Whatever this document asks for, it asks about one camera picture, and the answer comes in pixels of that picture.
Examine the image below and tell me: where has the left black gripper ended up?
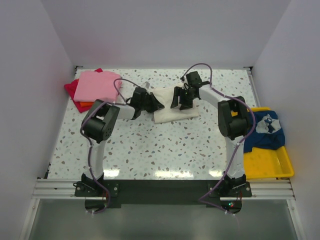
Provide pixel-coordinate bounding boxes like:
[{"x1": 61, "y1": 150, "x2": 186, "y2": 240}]
[{"x1": 139, "y1": 92, "x2": 164, "y2": 114}]

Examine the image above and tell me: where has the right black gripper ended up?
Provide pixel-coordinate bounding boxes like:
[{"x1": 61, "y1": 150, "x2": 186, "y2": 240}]
[{"x1": 170, "y1": 86, "x2": 196, "y2": 111}]

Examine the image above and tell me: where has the cream t shirt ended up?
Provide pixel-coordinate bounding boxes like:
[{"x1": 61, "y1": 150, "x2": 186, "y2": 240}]
[{"x1": 152, "y1": 86, "x2": 200, "y2": 124}]

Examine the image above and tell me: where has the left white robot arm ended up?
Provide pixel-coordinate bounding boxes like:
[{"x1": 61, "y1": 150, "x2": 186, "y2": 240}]
[{"x1": 80, "y1": 87, "x2": 165, "y2": 196}]

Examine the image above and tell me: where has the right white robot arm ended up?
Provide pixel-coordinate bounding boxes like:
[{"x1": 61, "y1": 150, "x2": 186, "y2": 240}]
[{"x1": 170, "y1": 71, "x2": 251, "y2": 197}]

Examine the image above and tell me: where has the pink folded t shirt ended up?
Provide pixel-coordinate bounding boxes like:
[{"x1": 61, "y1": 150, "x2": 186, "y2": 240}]
[{"x1": 73, "y1": 70, "x2": 121, "y2": 102}]

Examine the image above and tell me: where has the orange folded t shirt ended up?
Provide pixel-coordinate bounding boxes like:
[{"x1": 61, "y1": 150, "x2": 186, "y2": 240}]
[{"x1": 79, "y1": 102, "x2": 93, "y2": 108}]

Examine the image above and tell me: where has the red folded t shirt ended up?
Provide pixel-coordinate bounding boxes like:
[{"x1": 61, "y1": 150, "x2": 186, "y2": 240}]
[{"x1": 64, "y1": 70, "x2": 106, "y2": 102}]

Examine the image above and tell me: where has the navy blue t shirt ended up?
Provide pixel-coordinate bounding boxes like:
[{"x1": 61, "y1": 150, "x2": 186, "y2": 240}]
[{"x1": 243, "y1": 110, "x2": 286, "y2": 153}]

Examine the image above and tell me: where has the yellow plastic tray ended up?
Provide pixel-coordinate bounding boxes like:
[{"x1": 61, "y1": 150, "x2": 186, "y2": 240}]
[{"x1": 243, "y1": 107, "x2": 294, "y2": 180}]

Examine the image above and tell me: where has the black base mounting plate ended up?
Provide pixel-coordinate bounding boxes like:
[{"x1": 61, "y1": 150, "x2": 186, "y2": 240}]
[{"x1": 73, "y1": 179, "x2": 252, "y2": 210}]

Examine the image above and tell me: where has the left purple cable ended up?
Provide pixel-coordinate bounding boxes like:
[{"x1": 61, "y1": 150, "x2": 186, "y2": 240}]
[{"x1": 80, "y1": 78, "x2": 141, "y2": 215}]

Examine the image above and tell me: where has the purple cable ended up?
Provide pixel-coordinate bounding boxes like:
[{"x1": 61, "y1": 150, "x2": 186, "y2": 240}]
[
  {"x1": 179, "y1": 62, "x2": 257, "y2": 210},
  {"x1": 80, "y1": 78, "x2": 141, "y2": 215}
]

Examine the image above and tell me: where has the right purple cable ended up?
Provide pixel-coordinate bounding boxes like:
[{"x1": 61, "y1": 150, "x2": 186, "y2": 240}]
[{"x1": 179, "y1": 62, "x2": 257, "y2": 210}]

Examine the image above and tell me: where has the aluminium frame rail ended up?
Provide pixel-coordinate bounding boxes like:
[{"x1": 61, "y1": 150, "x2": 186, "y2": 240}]
[{"x1": 18, "y1": 67, "x2": 306, "y2": 240}]

